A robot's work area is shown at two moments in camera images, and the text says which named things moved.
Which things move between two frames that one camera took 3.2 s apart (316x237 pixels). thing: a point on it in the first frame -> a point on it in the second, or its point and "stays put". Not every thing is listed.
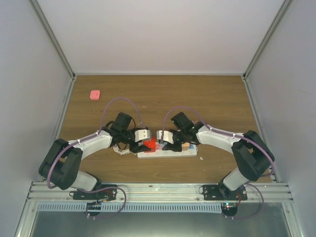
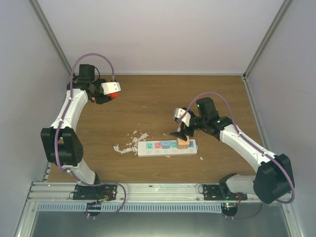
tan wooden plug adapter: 185,146 stays put
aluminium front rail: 163,193 stays put
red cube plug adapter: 151,143 -> 113,95
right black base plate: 221,192 stays put
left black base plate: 108,194 stays put
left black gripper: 140,148 -> 101,100
